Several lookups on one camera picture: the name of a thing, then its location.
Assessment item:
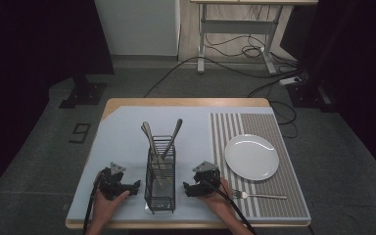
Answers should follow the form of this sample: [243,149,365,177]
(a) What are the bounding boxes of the silver metal utensil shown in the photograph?
[142,120,169,192]
[140,124,160,158]
[160,117,184,162]

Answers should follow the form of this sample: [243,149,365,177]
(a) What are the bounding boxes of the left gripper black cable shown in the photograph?
[82,171,104,235]

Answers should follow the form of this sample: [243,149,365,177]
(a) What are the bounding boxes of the person's right hand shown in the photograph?
[205,176,235,217]

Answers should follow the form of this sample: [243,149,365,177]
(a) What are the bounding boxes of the person's left hand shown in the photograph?
[90,188,131,230]

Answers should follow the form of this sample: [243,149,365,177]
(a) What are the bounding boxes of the white cabinet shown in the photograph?
[93,0,181,57]

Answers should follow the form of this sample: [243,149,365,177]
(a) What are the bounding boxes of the silver fork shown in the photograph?
[231,188,289,201]

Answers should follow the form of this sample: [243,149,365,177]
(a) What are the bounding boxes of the black curtain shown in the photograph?
[0,0,116,204]
[279,0,376,187]

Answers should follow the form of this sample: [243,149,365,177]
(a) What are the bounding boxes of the black wire cutlery holder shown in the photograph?
[144,134,177,215]

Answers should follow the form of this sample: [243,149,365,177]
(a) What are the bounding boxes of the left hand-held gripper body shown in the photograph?
[98,162,127,201]

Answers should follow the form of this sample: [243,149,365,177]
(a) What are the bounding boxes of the white power strip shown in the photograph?
[278,75,304,87]

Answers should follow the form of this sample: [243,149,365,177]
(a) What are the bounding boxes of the black stand base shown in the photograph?
[58,73,108,110]
[286,77,338,114]

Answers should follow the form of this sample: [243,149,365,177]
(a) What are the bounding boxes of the light blue table mat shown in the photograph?
[66,105,311,227]

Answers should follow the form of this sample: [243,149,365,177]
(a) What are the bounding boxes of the black cable bundle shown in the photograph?
[205,32,268,61]

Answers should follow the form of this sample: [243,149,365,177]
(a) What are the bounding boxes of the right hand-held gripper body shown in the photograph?
[192,161,222,197]

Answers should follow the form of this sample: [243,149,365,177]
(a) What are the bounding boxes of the looped black floor cable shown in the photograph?
[247,82,300,139]

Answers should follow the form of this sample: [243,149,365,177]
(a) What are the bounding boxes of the long black floor cable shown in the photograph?
[143,56,295,99]

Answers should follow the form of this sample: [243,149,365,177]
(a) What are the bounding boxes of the white desk frame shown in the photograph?
[190,0,319,75]

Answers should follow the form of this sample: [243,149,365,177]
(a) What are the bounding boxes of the white round plate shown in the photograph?
[223,133,281,182]

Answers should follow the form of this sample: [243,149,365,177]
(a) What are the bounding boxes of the striped grey placemat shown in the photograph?
[209,112,311,219]

